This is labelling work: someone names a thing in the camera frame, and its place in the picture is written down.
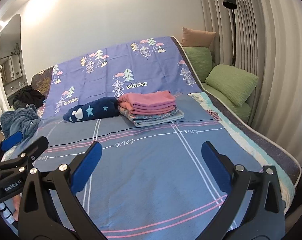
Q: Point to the blue striped bed cover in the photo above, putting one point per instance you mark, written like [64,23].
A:
[151,182]

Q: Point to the salmon folded garment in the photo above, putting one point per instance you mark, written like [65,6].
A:
[126,107]

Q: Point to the grey pleated curtain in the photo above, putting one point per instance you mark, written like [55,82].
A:
[269,45]

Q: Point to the grey folded garment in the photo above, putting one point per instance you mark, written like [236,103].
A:
[179,115]

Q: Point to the teal floral folded garment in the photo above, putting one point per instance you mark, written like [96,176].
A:
[135,118]

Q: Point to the tan cushion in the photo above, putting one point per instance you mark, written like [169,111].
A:
[197,38]

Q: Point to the blue-grey crumpled blanket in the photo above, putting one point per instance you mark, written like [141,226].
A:
[24,120]

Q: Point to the dark patterned headboard pillow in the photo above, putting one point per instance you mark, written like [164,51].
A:
[42,81]

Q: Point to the black clothes pile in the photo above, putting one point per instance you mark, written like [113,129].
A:
[28,96]

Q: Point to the navy star plush pillow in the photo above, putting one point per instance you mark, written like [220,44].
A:
[105,107]

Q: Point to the green pillow far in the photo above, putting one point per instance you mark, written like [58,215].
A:
[201,60]

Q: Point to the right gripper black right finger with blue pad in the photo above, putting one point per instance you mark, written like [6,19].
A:
[264,217]

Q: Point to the person's left hand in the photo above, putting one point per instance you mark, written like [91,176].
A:
[16,204]

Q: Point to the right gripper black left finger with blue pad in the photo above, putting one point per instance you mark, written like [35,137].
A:
[38,218]

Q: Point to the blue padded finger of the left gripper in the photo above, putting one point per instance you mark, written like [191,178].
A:
[10,142]

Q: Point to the green pillow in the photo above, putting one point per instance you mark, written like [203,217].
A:
[201,60]
[236,84]

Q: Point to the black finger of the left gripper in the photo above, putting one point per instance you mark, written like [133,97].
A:
[33,149]

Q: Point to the pink garment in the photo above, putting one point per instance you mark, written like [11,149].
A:
[152,103]

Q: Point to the green pillow near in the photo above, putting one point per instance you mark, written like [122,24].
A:
[236,84]

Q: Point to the white teal quilt edge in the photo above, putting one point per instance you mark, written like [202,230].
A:
[264,150]

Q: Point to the black floor lamp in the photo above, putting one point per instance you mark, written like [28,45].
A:
[231,5]

